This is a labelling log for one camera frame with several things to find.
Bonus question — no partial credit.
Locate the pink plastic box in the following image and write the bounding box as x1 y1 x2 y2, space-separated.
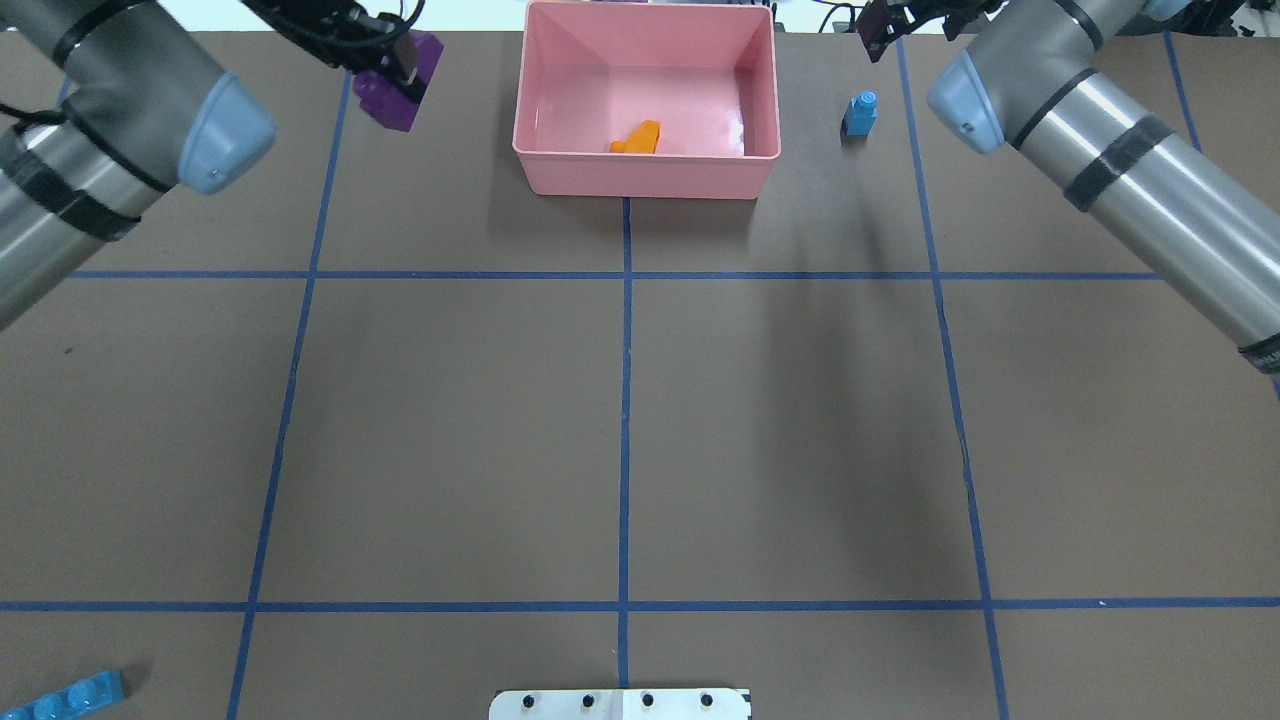
512 1 781 201

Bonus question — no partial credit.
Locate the orange sloped block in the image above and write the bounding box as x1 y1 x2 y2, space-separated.
609 119 660 155

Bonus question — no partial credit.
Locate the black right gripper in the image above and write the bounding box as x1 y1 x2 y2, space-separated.
858 0 1006 63

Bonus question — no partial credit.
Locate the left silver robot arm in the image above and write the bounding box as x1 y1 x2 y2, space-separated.
1 1 444 325

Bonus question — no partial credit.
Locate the purple sloped block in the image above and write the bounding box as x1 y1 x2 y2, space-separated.
353 29 445 133

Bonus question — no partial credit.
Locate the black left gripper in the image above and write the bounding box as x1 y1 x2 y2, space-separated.
243 1 422 102

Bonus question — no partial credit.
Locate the white metal mounting plate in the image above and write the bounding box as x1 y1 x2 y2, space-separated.
488 688 754 719

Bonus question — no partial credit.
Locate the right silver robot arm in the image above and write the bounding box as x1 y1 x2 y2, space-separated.
856 1 1279 375

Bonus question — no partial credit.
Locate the long blue studded block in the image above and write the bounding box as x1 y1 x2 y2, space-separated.
1 670 125 719

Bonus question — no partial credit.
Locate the small blue block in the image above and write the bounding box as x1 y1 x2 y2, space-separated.
841 90 879 138

